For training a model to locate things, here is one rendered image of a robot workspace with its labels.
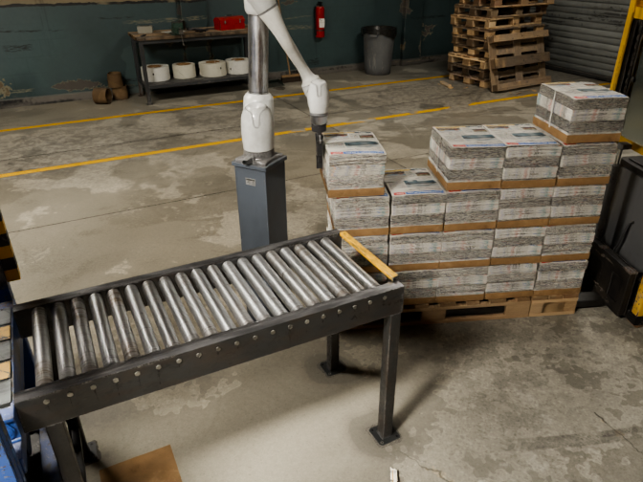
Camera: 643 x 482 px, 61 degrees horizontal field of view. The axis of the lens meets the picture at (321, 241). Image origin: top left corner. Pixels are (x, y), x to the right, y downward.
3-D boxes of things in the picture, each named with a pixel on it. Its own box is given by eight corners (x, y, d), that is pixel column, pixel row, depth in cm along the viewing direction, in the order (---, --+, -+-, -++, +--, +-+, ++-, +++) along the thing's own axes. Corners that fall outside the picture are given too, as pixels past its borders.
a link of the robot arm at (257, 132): (241, 153, 267) (238, 108, 256) (243, 142, 283) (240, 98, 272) (275, 152, 268) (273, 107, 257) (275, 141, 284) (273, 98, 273)
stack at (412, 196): (325, 294, 347) (325, 170, 307) (502, 282, 357) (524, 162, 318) (333, 331, 313) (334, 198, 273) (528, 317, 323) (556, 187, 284)
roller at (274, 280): (248, 261, 232) (258, 263, 235) (294, 320, 195) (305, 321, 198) (252, 251, 231) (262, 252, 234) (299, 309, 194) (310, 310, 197)
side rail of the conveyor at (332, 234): (336, 251, 258) (336, 228, 252) (342, 255, 253) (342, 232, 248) (21, 331, 205) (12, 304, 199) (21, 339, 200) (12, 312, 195)
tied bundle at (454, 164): (426, 165, 314) (430, 126, 303) (476, 164, 316) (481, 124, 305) (445, 191, 281) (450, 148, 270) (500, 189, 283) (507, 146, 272)
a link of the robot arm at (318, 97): (330, 114, 267) (327, 107, 279) (330, 81, 260) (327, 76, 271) (308, 115, 267) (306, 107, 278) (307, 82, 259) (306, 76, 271)
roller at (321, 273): (295, 240, 239) (290, 251, 240) (347, 294, 202) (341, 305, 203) (303, 244, 242) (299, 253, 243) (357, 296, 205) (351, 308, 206)
